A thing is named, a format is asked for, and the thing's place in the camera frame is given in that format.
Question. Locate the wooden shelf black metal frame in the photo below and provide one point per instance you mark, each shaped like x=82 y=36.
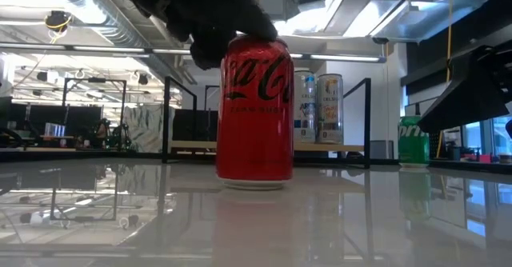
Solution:
x=192 y=144

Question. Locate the black partition panel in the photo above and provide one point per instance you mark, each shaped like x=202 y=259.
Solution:
x=196 y=125
x=44 y=115

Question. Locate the black metal frame stand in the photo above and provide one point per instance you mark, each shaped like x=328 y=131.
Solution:
x=96 y=80

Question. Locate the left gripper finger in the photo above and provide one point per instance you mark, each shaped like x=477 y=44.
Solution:
x=256 y=23
x=206 y=51

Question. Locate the grey bin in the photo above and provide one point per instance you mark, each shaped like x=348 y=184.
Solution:
x=382 y=150

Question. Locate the red Coca-Cola can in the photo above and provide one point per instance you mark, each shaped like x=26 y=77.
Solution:
x=256 y=139

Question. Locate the white blue Celsius can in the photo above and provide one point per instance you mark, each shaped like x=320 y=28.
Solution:
x=306 y=111

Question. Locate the white tarp cover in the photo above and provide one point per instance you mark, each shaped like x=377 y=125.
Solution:
x=148 y=127

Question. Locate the grey ceiling box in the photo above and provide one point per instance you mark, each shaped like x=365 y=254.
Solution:
x=275 y=3

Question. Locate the green Sprite can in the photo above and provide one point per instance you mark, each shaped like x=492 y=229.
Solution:
x=412 y=147

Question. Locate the long white ceiling light bar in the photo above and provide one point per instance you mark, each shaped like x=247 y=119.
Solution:
x=340 y=57

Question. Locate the white Celsius can pineapple print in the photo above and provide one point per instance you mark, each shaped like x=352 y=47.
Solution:
x=330 y=111

